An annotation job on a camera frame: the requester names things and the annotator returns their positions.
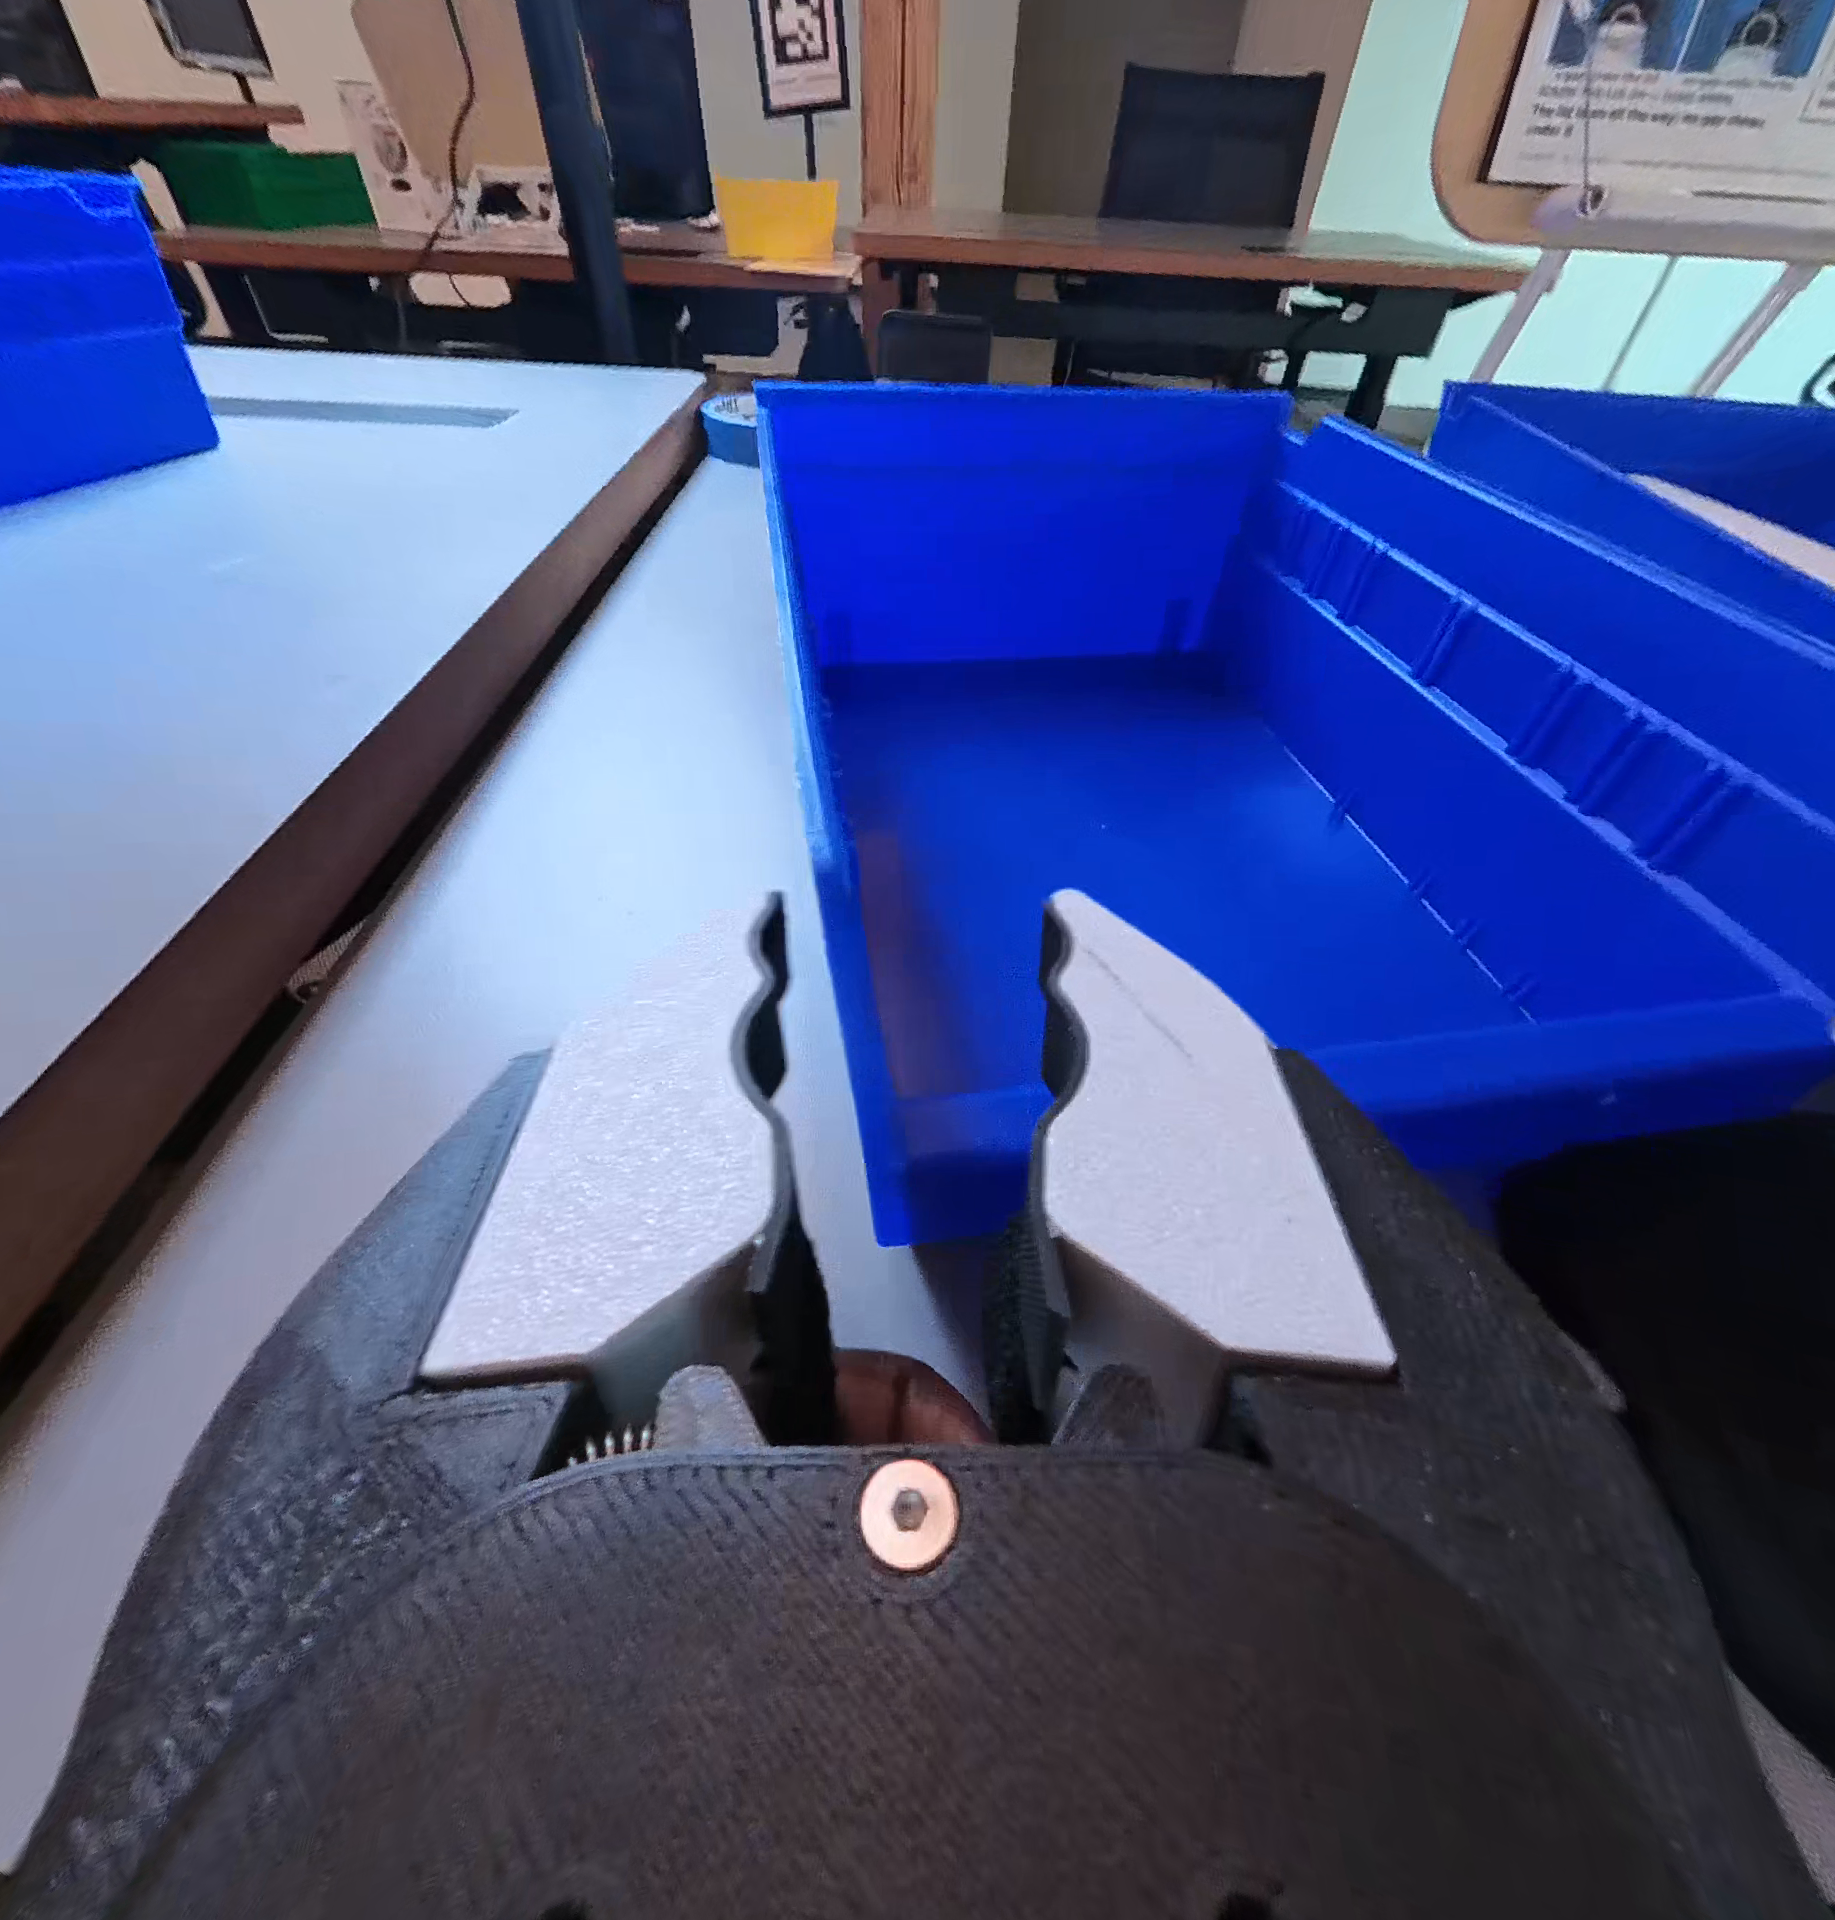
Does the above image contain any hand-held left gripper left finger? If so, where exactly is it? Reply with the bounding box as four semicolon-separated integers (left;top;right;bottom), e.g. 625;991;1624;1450
416;893;837;1450

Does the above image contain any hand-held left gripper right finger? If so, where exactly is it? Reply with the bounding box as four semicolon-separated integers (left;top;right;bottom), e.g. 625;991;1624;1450
983;887;1402;1450

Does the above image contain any blue plastic bin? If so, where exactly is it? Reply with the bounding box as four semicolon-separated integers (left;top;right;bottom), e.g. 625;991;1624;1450
0;163;224;522
1427;380;1835;670
749;380;1835;1250

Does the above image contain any person's left hand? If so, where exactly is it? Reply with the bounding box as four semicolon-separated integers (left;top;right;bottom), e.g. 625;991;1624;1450
830;1347;996;1452

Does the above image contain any wooden sign board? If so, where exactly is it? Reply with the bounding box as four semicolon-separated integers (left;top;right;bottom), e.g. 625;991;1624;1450
1429;0;1835;246

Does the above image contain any yellow box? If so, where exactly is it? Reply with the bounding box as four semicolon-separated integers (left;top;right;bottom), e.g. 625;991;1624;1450
713;174;845;269

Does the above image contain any dark blue pole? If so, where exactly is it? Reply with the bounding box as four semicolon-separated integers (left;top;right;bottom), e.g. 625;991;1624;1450
514;0;641;364

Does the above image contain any white printed box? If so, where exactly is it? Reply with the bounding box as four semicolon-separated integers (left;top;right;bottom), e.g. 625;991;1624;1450
335;78;562;244

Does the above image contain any black office chair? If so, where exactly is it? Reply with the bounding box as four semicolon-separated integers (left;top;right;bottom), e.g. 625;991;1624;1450
1058;62;1330;392

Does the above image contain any green crate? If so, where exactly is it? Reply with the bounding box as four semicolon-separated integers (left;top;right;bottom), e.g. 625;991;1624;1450
155;138;384;231

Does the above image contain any black and white marker sign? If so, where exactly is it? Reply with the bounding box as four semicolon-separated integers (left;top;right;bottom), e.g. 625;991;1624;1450
747;0;855;181

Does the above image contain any dark monitor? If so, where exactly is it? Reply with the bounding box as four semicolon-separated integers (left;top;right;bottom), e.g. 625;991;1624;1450
145;0;278;81

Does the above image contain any grey strap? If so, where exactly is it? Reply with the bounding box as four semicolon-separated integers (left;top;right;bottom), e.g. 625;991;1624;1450
282;913;367;1003

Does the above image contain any wooden post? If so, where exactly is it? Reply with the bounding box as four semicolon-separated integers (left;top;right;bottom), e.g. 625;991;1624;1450
860;0;943;215

